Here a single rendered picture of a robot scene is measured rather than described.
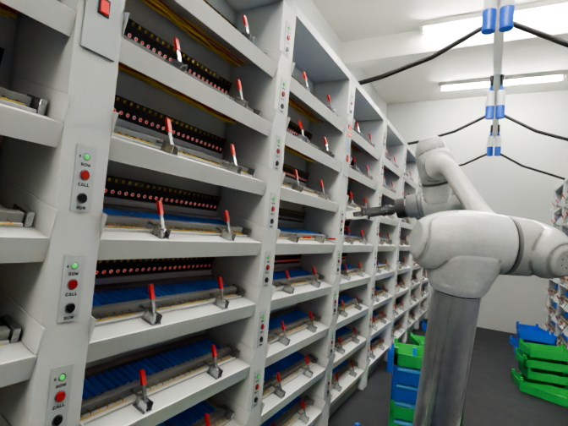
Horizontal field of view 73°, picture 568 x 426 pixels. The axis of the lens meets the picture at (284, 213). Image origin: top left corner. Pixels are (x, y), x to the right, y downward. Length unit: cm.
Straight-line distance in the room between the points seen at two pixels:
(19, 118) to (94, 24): 23
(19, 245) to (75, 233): 9
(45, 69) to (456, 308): 95
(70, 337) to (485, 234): 83
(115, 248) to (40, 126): 27
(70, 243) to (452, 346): 80
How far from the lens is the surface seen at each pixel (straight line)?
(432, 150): 141
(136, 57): 92
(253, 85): 142
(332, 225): 193
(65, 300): 81
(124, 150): 87
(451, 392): 100
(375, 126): 270
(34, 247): 77
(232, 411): 144
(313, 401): 208
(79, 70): 83
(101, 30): 87
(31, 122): 77
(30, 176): 86
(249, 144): 136
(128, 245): 88
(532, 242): 93
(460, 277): 88
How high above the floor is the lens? 98
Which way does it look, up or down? 2 degrees up
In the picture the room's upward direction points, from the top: 5 degrees clockwise
